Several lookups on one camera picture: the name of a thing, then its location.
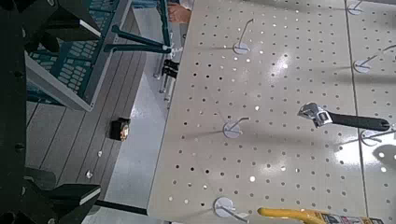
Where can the black pegboard stand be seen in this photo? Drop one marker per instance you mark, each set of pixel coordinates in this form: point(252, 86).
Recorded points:
point(121, 207)

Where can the black chrome background rack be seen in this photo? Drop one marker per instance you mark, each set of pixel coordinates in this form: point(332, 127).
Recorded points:
point(169, 70)

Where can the yellow pliers in card package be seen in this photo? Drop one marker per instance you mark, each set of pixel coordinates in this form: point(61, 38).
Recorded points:
point(286, 213)

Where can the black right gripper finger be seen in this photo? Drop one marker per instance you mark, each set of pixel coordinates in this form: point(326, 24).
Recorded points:
point(68, 18)
point(62, 202)

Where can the grey teal lattice crate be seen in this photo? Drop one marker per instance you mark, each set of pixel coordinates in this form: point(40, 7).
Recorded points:
point(74, 71)

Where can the beige perforated pegboard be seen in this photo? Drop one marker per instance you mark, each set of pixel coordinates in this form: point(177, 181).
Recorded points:
point(274, 149)

